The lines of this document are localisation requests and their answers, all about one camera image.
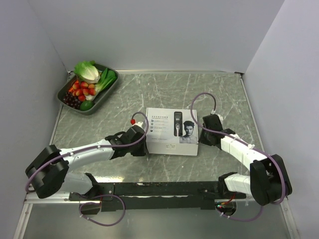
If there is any white clipper kit box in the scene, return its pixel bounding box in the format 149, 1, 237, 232
146, 108, 198, 156

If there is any black silver hair clipper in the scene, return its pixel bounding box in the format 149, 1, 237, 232
173, 112, 182, 137

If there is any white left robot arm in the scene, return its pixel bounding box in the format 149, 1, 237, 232
25, 123, 147, 200

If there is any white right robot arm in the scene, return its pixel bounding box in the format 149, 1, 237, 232
199, 115, 293, 206

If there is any dark grey food tray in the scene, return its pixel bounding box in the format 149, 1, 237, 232
57, 63, 119, 116

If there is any green lime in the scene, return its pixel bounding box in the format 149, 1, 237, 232
80, 100, 94, 111

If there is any green bok choy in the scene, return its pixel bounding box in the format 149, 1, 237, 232
95, 68, 117, 93

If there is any dark purple grapes bunch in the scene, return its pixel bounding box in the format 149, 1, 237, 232
62, 92, 82, 110

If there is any red strawberries pile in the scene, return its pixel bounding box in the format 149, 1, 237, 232
68, 80, 98, 102

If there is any green lettuce head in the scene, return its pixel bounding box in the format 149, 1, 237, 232
74, 61, 100, 84

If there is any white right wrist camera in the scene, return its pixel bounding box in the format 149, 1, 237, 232
212, 113, 223, 120

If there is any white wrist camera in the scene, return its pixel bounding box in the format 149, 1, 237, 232
130, 119, 145, 128
212, 113, 223, 120

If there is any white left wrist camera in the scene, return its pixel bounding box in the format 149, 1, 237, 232
130, 119, 145, 128

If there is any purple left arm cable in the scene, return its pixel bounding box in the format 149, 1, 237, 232
25, 112, 150, 227

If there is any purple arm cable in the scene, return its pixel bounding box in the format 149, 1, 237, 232
190, 92, 287, 222
25, 112, 150, 227

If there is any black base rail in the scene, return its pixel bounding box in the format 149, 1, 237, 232
69, 181, 246, 212

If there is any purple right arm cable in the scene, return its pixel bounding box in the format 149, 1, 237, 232
190, 92, 287, 222

